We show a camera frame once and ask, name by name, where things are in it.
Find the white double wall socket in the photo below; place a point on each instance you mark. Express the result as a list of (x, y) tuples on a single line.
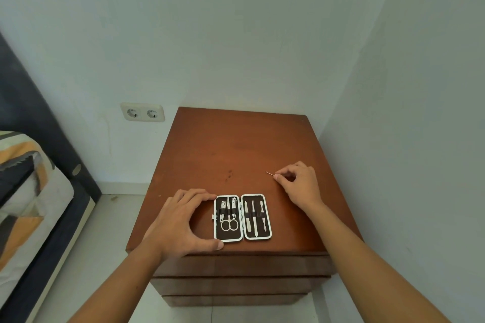
[(143, 112)]

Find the small silver scissors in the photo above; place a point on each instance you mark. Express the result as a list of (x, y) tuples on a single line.
[(229, 224)]

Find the silver cuticle pusher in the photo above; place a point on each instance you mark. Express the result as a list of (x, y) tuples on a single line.
[(255, 218)]

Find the small silver nail clipper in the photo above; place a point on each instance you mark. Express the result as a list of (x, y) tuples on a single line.
[(224, 208)]

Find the brown wooden nightstand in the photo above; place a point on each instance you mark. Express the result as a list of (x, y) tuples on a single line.
[(235, 145)]

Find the orange grey patterned bedding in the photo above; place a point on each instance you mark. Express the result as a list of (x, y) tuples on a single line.
[(26, 198)]

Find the brown wooden drawer front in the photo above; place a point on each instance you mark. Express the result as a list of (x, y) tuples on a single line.
[(242, 286), (257, 266)]

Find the person's right thumb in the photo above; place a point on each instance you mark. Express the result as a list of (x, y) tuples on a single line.
[(283, 180)]

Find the person's right hand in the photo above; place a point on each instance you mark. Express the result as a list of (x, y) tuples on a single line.
[(303, 188)]

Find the person's left forearm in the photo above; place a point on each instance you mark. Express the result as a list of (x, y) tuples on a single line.
[(121, 285)]

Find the person's left hand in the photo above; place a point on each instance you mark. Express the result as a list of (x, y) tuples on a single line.
[(178, 226)]

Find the silver tweezers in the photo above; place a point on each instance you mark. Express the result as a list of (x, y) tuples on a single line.
[(246, 216)]

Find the silver nail file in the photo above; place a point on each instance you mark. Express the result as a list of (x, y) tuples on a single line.
[(262, 216)]

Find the dark blue bed frame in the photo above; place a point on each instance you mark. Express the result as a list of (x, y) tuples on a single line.
[(45, 122)]

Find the black manicure kit case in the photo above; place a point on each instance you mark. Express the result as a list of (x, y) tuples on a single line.
[(243, 217)]

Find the person's right forearm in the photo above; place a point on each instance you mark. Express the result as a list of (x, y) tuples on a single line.
[(363, 262)]

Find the large silver nail clipper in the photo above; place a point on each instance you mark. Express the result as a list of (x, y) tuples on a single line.
[(234, 207)]

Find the person's left thumb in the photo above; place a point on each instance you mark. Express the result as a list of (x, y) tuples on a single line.
[(208, 245)]

